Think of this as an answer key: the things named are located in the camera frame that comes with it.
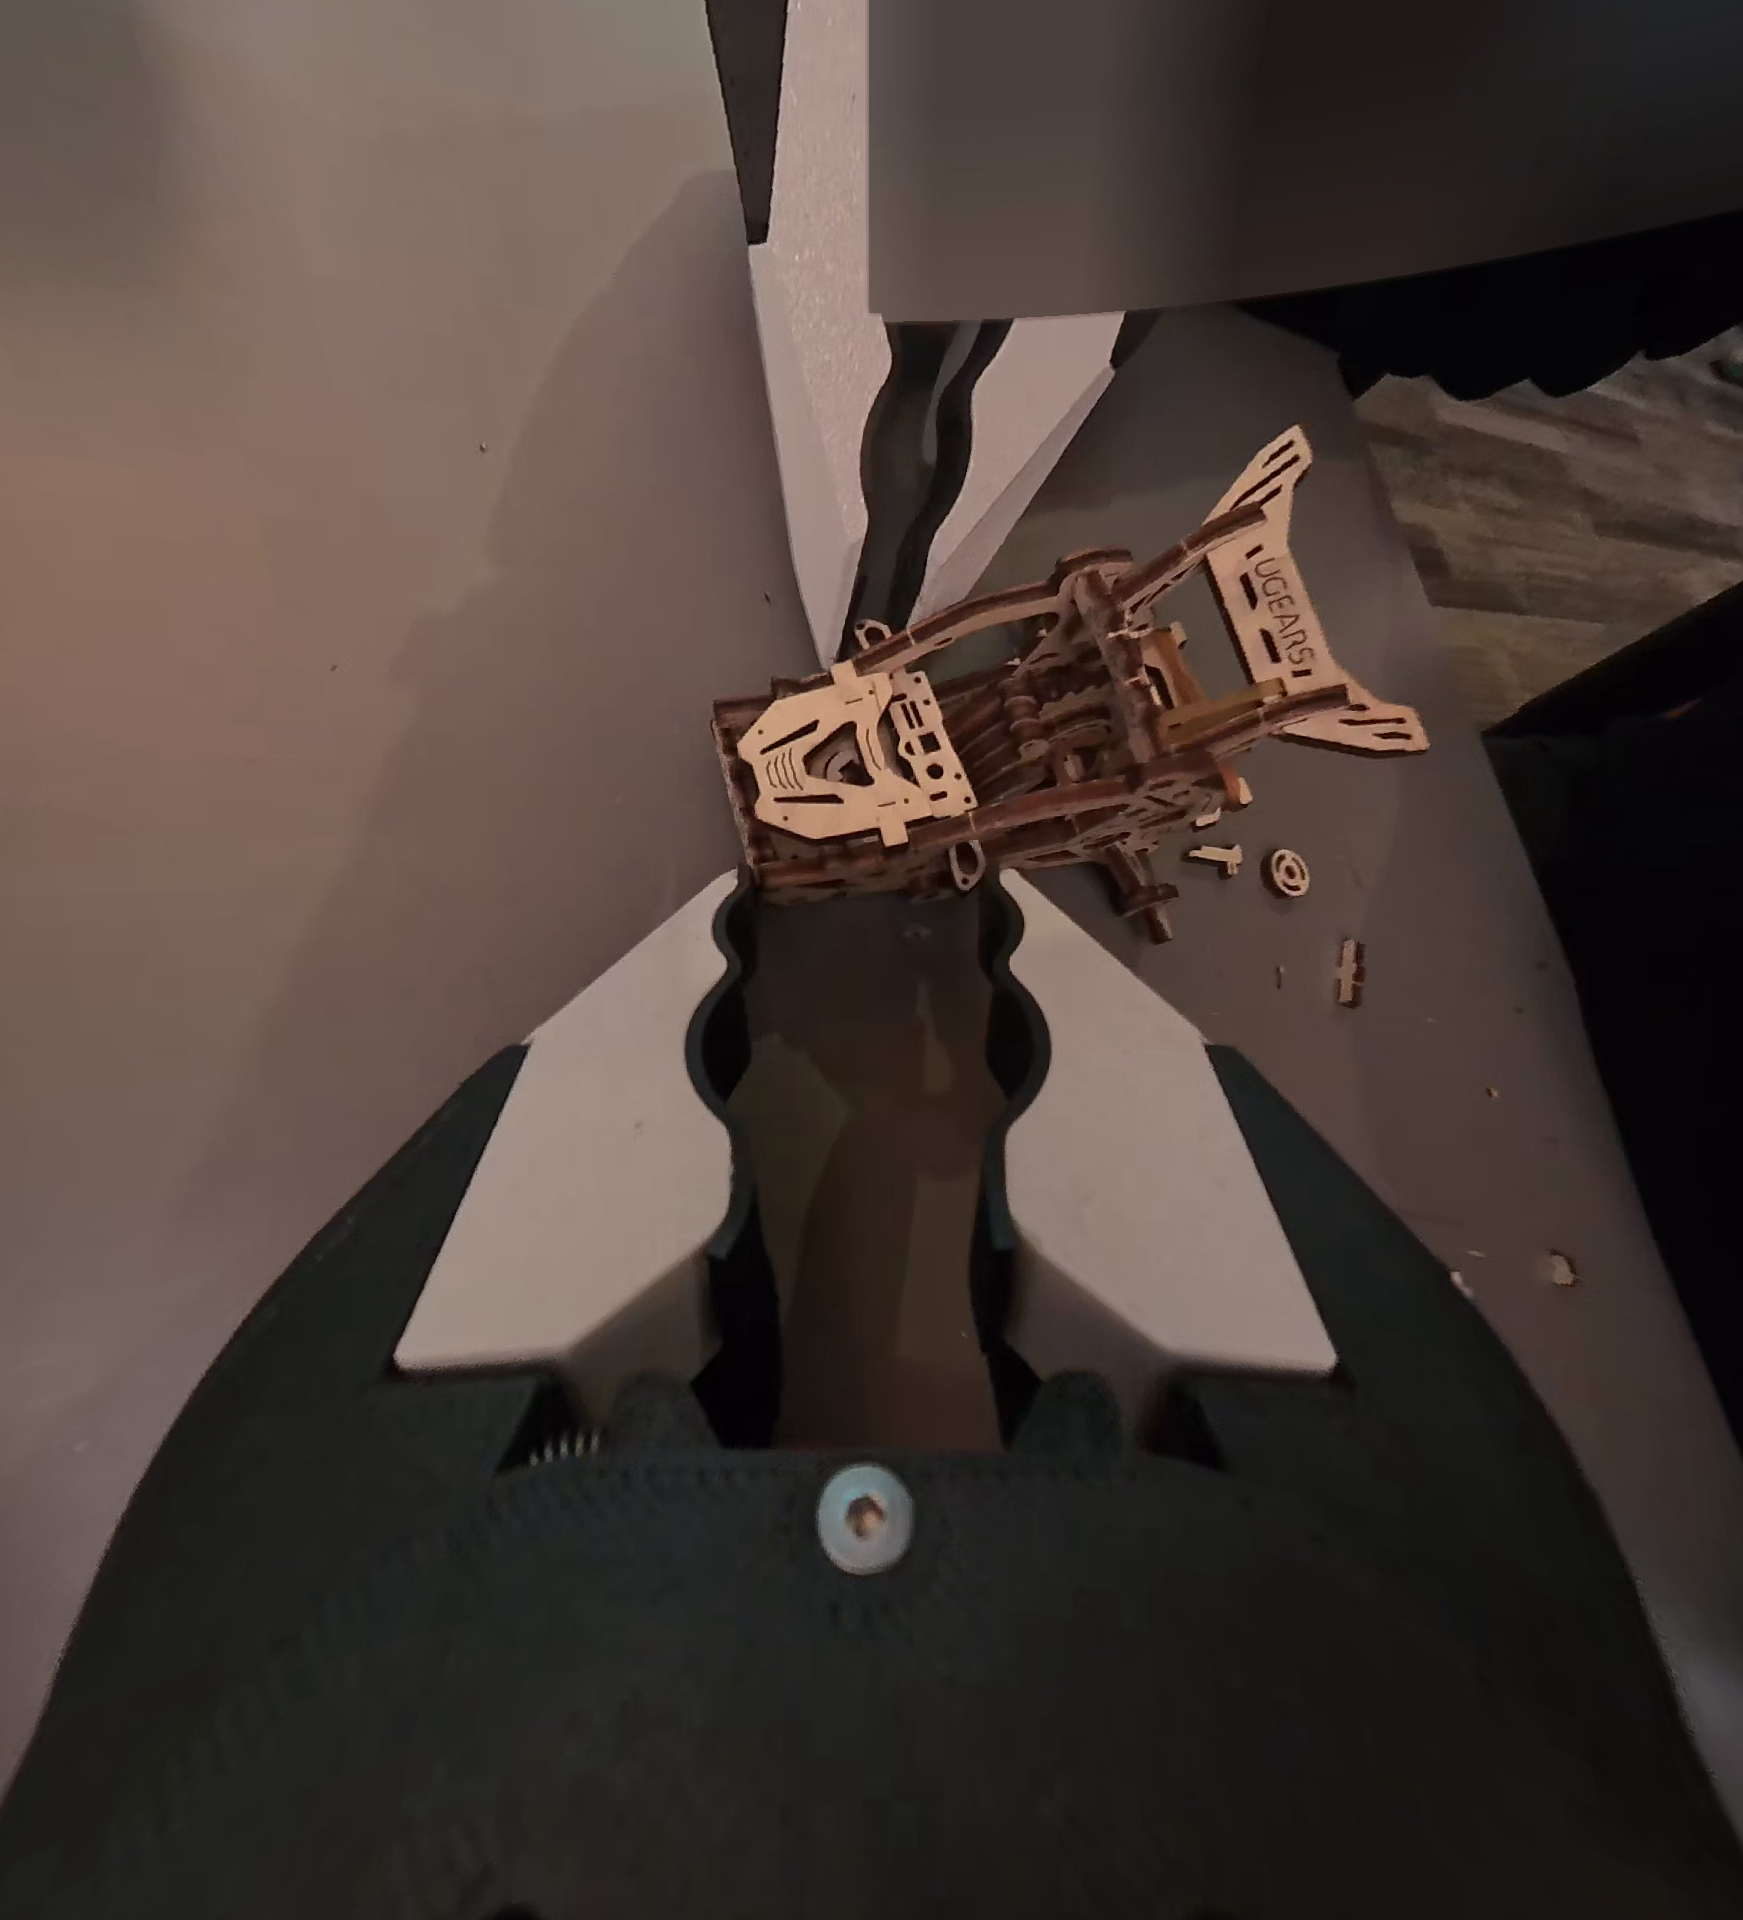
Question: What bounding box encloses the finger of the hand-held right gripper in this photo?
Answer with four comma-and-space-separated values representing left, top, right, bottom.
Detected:
907, 310, 1128, 604
745, 0, 911, 670

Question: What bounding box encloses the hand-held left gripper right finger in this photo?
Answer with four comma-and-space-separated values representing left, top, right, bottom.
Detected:
971, 870, 1340, 1447

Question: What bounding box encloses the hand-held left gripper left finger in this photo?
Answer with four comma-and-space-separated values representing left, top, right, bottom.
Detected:
387, 870, 786, 1447

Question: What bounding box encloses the wooden mechanical model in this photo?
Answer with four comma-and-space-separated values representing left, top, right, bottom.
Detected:
711, 423, 1432, 949

